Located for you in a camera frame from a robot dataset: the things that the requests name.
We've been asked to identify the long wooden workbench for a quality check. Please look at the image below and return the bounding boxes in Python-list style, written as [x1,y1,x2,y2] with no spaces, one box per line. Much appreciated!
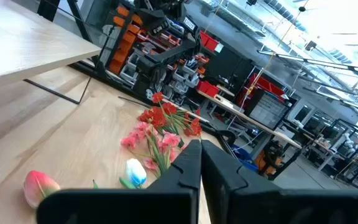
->
[196,89,303,150]

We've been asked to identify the pink artificial tulip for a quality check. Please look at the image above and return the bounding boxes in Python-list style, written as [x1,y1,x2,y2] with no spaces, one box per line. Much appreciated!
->
[23,170,61,208]

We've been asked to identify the wooden shelf with black legs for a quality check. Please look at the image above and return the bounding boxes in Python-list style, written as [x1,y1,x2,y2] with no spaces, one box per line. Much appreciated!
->
[0,0,103,105]

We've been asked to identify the orange and black machine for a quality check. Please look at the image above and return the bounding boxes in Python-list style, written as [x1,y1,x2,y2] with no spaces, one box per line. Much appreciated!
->
[254,140,293,181]

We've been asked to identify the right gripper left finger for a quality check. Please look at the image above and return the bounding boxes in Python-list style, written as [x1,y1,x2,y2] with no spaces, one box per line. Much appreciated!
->
[37,139,203,224]

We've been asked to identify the pink and white flowers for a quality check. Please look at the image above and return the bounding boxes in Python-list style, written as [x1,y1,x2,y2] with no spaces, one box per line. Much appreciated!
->
[119,157,148,190]

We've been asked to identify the black drawer cabinet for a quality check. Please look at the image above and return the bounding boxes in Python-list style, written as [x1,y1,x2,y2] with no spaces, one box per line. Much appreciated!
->
[244,88,298,131]

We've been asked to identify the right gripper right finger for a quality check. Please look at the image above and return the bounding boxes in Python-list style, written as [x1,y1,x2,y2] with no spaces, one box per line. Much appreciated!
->
[201,139,358,224]

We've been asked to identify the blue storage bin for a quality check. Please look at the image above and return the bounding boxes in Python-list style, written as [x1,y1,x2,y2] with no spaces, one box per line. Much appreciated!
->
[231,143,260,172]

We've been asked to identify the red artificial flower bunch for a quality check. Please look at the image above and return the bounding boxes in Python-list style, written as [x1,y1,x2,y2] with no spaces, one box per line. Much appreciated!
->
[180,108,203,138]
[137,91,180,135]

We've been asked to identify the pink artificial flower bunch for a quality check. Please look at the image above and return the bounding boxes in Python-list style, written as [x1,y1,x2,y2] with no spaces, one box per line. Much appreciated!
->
[120,121,188,179]

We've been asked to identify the rack of orange bins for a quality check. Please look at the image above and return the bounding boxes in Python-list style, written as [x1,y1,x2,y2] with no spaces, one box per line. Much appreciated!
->
[108,4,145,75]

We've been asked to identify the red storage bin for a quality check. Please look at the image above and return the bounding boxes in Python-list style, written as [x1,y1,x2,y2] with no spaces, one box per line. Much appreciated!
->
[196,80,220,98]
[200,30,221,53]

